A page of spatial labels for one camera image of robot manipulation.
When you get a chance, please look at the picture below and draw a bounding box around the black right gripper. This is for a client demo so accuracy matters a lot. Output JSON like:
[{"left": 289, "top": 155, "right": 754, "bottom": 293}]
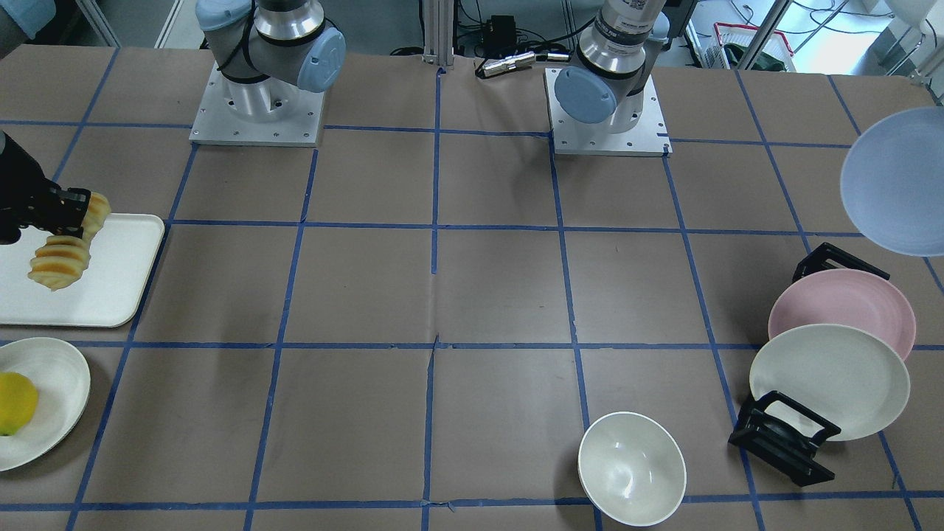
[{"left": 1, "top": 132, "right": 92, "bottom": 245}]

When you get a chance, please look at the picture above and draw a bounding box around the yellow sliced bread loaf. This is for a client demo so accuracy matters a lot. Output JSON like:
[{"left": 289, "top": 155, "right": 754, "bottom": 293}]
[{"left": 27, "top": 192, "right": 111, "bottom": 291}]

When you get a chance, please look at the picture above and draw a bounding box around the blue plate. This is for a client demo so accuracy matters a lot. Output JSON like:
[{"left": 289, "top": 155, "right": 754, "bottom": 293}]
[{"left": 840, "top": 105, "right": 943, "bottom": 257}]

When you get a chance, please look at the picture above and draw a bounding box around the white round plate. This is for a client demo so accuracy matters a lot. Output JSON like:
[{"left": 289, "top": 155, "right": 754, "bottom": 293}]
[{"left": 1, "top": 337, "right": 91, "bottom": 473}]

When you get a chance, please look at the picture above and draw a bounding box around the black plate rack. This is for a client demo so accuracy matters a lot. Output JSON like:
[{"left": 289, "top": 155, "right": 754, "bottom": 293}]
[{"left": 728, "top": 242, "right": 890, "bottom": 487}]

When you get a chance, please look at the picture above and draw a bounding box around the pink plate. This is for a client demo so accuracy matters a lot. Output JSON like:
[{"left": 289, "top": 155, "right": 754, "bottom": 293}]
[{"left": 766, "top": 268, "right": 917, "bottom": 360}]

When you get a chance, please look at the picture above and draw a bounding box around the cream plate in rack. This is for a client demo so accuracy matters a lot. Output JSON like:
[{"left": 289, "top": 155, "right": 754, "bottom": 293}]
[{"left": 749, "top": 324, "right": 911, "bottom": 443}]

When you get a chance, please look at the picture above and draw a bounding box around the white rectangular tray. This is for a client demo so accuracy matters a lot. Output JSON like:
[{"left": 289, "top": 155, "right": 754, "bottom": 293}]
[{"left": 1, "top": 214, "right": 164, "bottom": 328}]

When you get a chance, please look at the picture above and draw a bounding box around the yellow lemon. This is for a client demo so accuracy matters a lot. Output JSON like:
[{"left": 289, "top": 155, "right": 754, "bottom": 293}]
[{"left": 1, "top": 371, "right": 38, "bottom": 437}]

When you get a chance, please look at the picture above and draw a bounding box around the silver cylinder connector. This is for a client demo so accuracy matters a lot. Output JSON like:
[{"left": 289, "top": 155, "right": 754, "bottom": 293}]
[{"left": 474, "top": 51, "right": 571, "bottom": 80}]

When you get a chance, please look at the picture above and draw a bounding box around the beige ceramic bowl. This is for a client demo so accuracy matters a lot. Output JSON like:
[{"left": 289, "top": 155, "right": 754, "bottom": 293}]
[{"left": 577, "top": 412, "right": 687, "bottom": 527}]

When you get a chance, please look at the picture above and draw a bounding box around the red white basket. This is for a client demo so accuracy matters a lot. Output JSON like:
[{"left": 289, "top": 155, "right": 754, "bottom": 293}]
[{"left": 701, "top": 21, "right": 797, "bottom": 72}]

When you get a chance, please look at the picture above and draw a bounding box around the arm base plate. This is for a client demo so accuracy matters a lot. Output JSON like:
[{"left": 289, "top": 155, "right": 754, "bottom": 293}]
[
  {"left": 545, "top": 68, "right": 673, "bottom": 157},
  {"left": 189, "top": 63, "right": 328, "bottom": 148}
]

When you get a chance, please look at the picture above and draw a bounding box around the aluminium frame post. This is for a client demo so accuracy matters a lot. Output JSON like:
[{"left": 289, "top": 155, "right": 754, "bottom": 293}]
[{"left": 419, "top": 0, "right": 457, "bottom": 71}]

